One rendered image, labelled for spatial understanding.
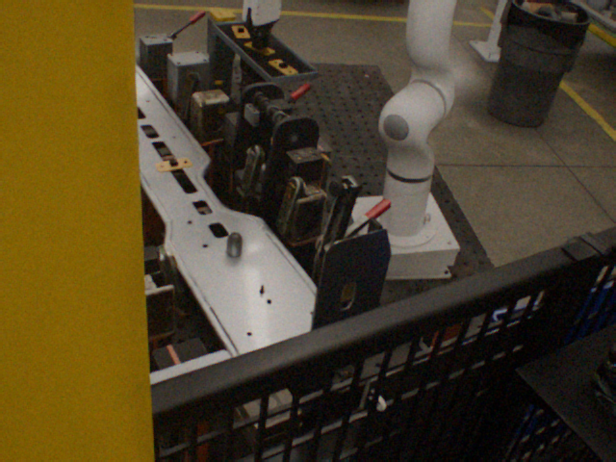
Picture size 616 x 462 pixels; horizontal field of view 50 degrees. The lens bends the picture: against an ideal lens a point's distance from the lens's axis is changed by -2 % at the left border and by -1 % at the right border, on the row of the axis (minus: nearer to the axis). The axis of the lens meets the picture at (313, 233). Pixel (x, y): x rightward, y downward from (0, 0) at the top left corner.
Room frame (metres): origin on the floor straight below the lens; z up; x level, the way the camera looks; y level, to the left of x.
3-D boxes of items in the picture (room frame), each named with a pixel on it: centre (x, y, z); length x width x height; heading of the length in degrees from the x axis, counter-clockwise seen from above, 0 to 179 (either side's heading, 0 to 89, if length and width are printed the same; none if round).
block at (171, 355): (0.75, 0.19, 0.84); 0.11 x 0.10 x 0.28; 125
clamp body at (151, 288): (0.85, 0.28, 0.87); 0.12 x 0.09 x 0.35; 125
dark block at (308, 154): (1.24, 0.04, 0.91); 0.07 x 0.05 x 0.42; 125
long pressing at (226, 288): (1.31, 0.37, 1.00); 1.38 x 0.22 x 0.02; 35
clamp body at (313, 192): (1.17, 0.02, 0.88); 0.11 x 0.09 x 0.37; 125
